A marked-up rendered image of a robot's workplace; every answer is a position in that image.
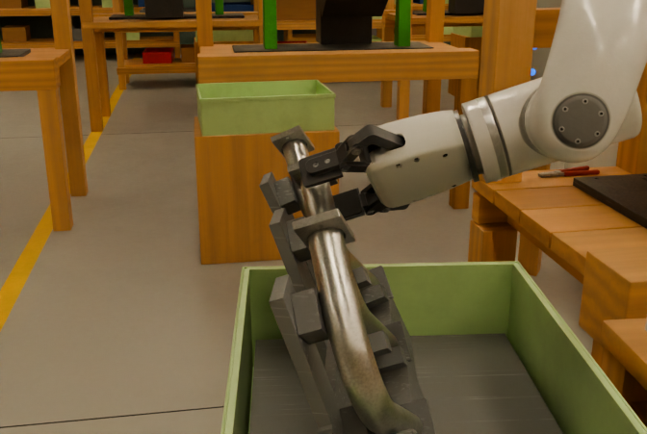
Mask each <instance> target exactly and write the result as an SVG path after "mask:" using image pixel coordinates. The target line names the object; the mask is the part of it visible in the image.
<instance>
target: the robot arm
mask: <svg viewBox="0 0 647 434"><path fill-rule="evenodd" d="M646 63H647V0H561V6H560V11H559V16H558V20H557V25H556V31H555V35H554V38H553V42H552V46H551V49H550V53H549V57H548V60H547V63H546V66H545V70H544V73H543V76H542V77H541V78H538V79H535V80H532V81H529V82H526V83H524V84H521V85H517V86H514V87H511V88H508V89H503V90H500V91H497V92H494V93H491V94H488V95H485V96H483V97H480V98H477V99H474V100H471V101H468V102H465V103H462V104H461V109H462V113H463V115H459V113H458V111H457V110H455V111H453V110H448V111H440V112H434V113H428V114H423V115H415V116H412V117H408V118H404V119H400V120H396V121H393V122H389V123H386V124H382V125H379V126H374V125H373V124H368V125H366V126H364V127H363V128H362V129H360V130H359V131H358V132H356V133H355V134H354V135H350V136H348V137H347V138H346V139H345V140H344V142H339V143H337V144H336V145H335V147H334V148H331V149H328V150H325V151H323V152H320V153H317V154H314V155H311V156H308V157H305V158H302V159H300V160H299V161H298V166H299V170H300V175H301V180H302V184H303V186H304V187H305V188H306V189H309V188H312V187H315V186H318V185H320V184H323V183H326V182H329V181H333V180H336V179H339V178H342V177H344V176H343V172H366V173H367V176H368V178H369V180H370V182H371V184H370V185H368V186H367V187H366V188H365V189H363V190H362V191H359V189H358V188H357V189H353V190H350V191H345V192H342V193H339V194H335V195H332V196H333V200H334V204H335V209H339V211H340V212H341V214H342V216H343V217H344V219H345V221H347V220H350V219H353V218H357V217H362V216H365V213H366V215H367V216H371V215H374V214H375V213H377V212H380V213H386V212H387V213H388V212H389V211H396V210H405V209H407V208H408V206H409V205H410V203H413V202H416V201H419V200H422V199H425V198H428V197H431V196H434V195H435V194H438V193H441V192H443V191H447V190H450V189H452V188H455V187H457V186H459V185H462V184H464V183H466V182H468V181H470V180H474V182H477V181H479V175H480V174H482V175H483V178H484V180H485V182H486V183H490V182H493V181H495V182H497V181H500V180H502V179H503V178H506V177H508V176H511V175H514V174H518V173H521V172H524V171H527V170H530V169H534V168H537V167H540V166H545V165H548V164H551V163H554V162H558V161H561V162H565V163H582V162H587V161H589V160H592V159H594V158H596V157H597V156H599V155H600V154H601V153H603V152H604V151H605V150H606V149H607V148H608V147H609V146H610V145H611V144H615V143H618V142H620V141H623V140H629V139H632V138H635V137H636V136H637V135H638V134H639V133H640V130H641V125H642V113H641V107H640V102H639V97H638V94H637V91H636V90H637V87H638V84H639V81H640V79H641V76H642V73H643V70H644V68H645V65H646ZM358 156H359V159H360V162H355V161H354V160H355V159H356V158H357V157H358Z"/></svg>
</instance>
